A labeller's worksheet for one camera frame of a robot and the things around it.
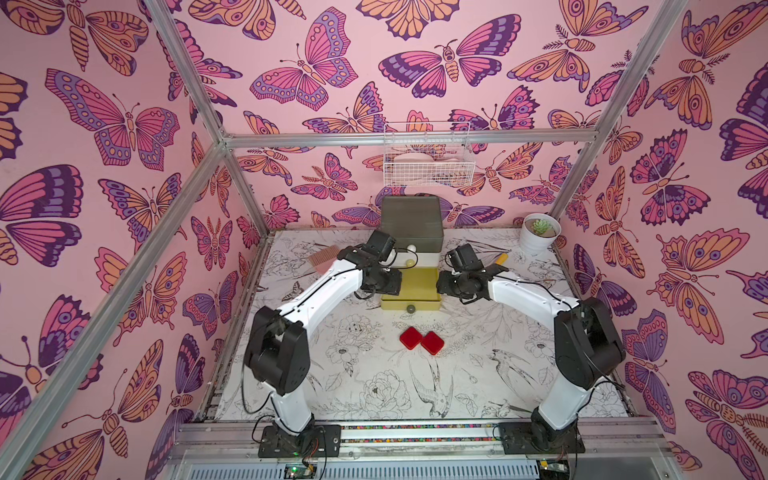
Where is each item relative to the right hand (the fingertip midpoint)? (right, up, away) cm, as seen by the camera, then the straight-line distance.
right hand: (436, 286), depth 93 cm
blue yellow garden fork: (+27, +9, +17) cm, 33 cm away
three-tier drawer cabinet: (-4, +22, +21) cm, 31 cm away
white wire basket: (-2, +42, +2) cm, 42 cm away
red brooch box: (-8, -15, -2) cm, 17 cm away
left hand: (-13, +1, -5) cm, 14 cm away
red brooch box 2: (-2, -17, -2) cm, 17 cm away
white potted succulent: (+38, +18, +14) cm, 45 cm away
